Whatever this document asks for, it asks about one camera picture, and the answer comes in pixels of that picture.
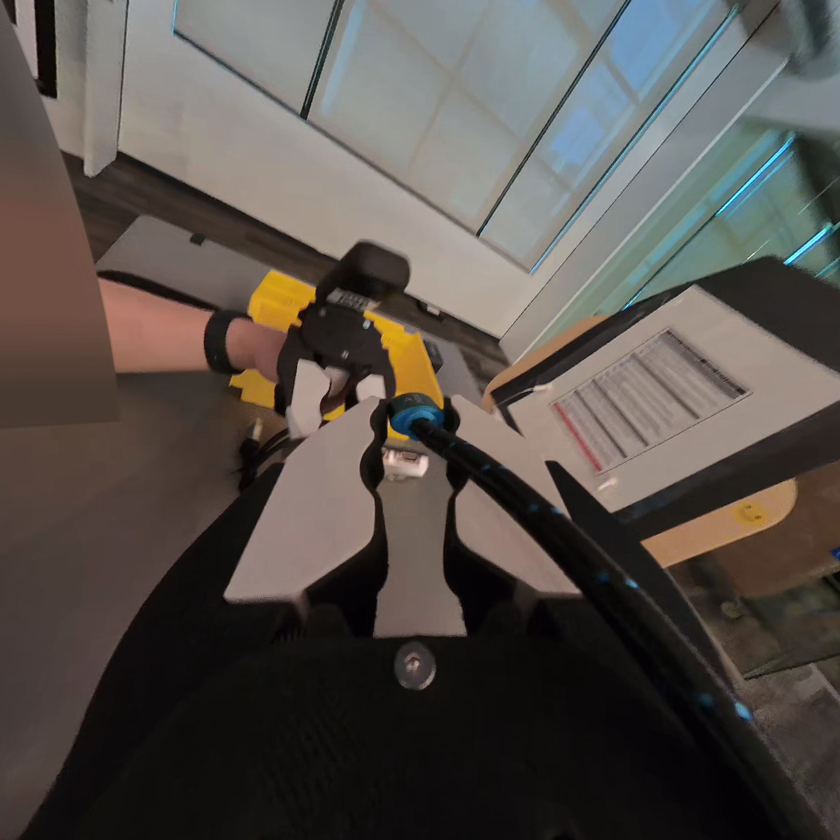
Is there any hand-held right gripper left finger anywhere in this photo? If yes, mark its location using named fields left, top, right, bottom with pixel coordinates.
left=223, top=397, right=389, bottom=605

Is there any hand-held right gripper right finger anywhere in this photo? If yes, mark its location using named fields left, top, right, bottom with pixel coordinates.
left=443, top=394, right=583, bottom=599

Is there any yellow plastic bin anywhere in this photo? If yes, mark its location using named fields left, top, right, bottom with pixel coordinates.
left=228, top=269, right=445, bottom=442

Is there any black blue-flecked HDMI cable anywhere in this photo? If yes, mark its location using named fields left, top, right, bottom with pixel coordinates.
left=387, top=390, right=828, bottom=840

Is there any silver adapter with black cable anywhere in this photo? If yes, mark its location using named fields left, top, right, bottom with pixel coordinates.
left=239, top=420, right=431, bottom=490

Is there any person's left forearm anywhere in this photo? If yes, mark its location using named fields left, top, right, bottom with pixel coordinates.
left=98, top=279, right=214, bottom=376

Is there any black wristband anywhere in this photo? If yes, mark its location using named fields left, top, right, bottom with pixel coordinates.
left=203, top=310, right=253, bottom=375

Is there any protocol sheet on stand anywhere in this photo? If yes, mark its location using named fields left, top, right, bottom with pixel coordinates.
left=489, top=256, right=840, bottom=526
left=482, top=315, right=798, bottom=568

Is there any printed instruction sheet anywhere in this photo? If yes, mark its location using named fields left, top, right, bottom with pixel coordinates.
left=551, top=328, right=752, bottom=475

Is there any large paned window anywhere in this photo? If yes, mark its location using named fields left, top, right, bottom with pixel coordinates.
left=172, top=0, right=742, bottom=273

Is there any glass wall panel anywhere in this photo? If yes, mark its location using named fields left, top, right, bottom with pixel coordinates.
left=623, top=128, right=840, bottom=309

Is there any metal ventilation duct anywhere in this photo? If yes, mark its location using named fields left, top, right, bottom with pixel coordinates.
left=784, top=0, right=840, bottom=73

